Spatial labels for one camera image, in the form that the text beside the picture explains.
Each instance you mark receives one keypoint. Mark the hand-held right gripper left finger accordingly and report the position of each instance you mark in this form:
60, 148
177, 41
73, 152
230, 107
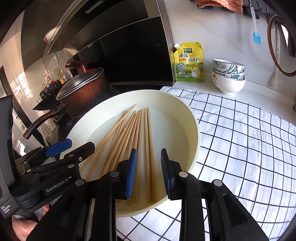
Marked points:
131, 176

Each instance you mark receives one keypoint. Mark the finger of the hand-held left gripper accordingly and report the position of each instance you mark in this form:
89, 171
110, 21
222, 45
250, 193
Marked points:
59, 147
85, 149

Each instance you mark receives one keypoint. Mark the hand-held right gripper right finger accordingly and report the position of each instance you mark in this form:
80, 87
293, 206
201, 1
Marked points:
166, 176

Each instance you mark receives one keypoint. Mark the white round basin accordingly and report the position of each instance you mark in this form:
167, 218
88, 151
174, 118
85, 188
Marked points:
175, 129

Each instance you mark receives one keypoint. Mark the bundle of wooden chopsticks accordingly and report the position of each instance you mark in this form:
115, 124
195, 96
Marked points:
141, 129

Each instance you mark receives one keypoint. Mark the person's left hand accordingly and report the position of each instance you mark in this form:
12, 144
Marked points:
23, 228

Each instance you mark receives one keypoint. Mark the dark red cooking pot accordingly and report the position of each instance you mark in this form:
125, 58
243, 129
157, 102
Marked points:
87, 102

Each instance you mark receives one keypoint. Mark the cluster of condiment bottles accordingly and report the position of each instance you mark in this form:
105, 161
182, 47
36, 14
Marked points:
61, 78

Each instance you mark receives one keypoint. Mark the white black-checked cloth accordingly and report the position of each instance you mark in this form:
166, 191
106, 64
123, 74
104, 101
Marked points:
242, 139

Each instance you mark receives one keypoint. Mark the black range hood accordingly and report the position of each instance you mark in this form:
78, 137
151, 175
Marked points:
129, 53

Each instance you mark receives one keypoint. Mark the plain white bowl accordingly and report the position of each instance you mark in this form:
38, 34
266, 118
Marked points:
227, 85

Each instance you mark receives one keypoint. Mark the yellow seasoning pouch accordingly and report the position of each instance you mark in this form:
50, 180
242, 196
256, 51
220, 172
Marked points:
189, 67

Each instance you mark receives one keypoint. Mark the blue patterned bowl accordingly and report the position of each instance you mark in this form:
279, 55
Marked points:
227, 68
231, 76

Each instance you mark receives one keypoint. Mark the blue silicone brush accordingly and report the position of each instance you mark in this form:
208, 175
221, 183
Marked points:
256, 38

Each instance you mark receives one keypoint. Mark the round brown-rimmed lid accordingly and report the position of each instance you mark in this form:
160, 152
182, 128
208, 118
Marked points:
269, 44

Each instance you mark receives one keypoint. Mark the orange towel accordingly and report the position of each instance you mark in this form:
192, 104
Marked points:
219, 5

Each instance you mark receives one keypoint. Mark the dark wall hook rail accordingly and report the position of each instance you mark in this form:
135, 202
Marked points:
246, 10

